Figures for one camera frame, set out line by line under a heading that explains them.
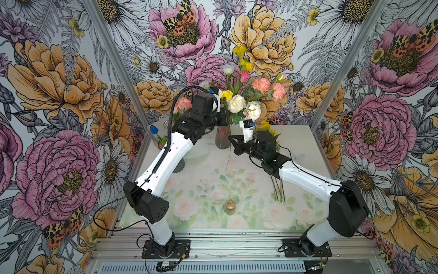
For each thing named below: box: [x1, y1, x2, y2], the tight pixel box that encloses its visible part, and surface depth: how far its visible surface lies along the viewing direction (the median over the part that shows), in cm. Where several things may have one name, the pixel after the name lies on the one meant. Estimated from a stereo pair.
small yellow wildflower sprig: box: [232, 44, 254, 72], surface depth 89 cm
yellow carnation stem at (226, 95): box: [221, 89, 233, 104], surface depth 70 cm
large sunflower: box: [256, 119, 277, 136], surface depth 111 cm
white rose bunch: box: [222, 63, 262, 122], surface depth 73 cm
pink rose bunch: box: [252, 73, 286, 102], surface depth 73 cm
